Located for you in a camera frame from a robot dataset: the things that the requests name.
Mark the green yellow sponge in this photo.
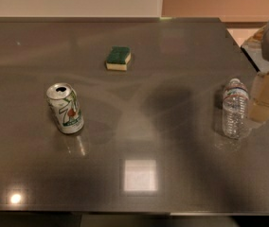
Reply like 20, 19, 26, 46
105, 46, 132, 71

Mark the clear plastic water bottle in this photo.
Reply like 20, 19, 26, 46
222, 79, 249, 139

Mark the white green soda can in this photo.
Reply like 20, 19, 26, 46
46, 82, 84, 134

